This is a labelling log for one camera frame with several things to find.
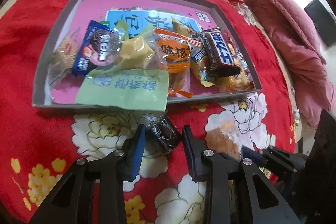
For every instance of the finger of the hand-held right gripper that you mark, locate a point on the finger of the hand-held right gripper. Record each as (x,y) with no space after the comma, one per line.
(278,158)

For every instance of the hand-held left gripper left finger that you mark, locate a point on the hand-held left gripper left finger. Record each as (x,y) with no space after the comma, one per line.
(137,153)

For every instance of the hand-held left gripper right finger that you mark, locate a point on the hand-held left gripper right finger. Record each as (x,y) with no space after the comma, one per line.
(187,153)

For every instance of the dark chocolate candy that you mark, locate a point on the dark chocolate candy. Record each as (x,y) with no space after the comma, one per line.
(162,134)

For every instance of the clear tan cake packet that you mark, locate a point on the clear tan cake packet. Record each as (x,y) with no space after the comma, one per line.
(223,140)

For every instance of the light green pastry packet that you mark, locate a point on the light green pastry packet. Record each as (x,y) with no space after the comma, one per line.
(126,87)

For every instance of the clear rice cracker packet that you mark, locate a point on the clear rice cracker packet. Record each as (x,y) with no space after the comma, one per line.
(236,82)

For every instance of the orange snack packet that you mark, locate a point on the orange snack packet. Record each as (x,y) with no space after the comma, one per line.
(176,56)

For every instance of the brown chocolate bar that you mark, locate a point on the brown chocolate bar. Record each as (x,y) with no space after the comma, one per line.
(218,53)

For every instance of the blue cookie packet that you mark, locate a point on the blue cookie packet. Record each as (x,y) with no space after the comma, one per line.
(94,50)

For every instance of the clear wafer biscuit packet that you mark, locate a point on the clear wafer biscuit packet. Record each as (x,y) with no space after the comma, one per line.
(64,56)

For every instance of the yellow cartoon snack packet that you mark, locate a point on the yellow cartoon snack packet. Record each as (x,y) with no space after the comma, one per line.
(181,27)

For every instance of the small pale packets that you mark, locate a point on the small pale packets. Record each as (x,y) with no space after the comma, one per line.
(295,119)

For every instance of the black television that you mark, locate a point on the black television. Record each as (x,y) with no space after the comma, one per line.
(323,22)

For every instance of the pink quilt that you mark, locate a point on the pink quilt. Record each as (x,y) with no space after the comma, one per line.
(275,16)

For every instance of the pink book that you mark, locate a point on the pink book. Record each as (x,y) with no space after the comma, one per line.
(89,11)

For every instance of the red floral blanket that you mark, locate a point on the red floral blanket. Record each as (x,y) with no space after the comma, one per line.
(26,16)

